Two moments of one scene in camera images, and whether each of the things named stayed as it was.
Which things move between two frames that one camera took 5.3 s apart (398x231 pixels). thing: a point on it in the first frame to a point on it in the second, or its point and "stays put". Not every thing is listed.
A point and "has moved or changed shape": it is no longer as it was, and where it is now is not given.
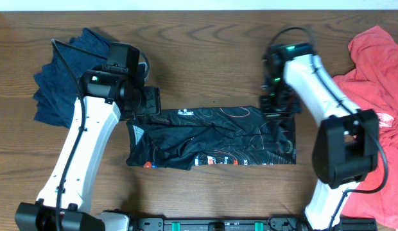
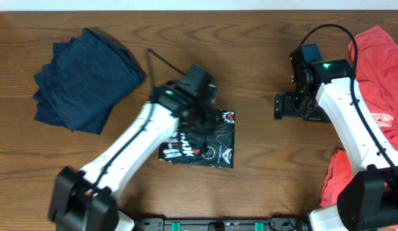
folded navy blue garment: [56, 93] stays put
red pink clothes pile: [377, 85] stays put
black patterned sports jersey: [181, 138] has moved or changed shape
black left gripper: [151, 104] to [207, 124]
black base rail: [239, 224] stays put
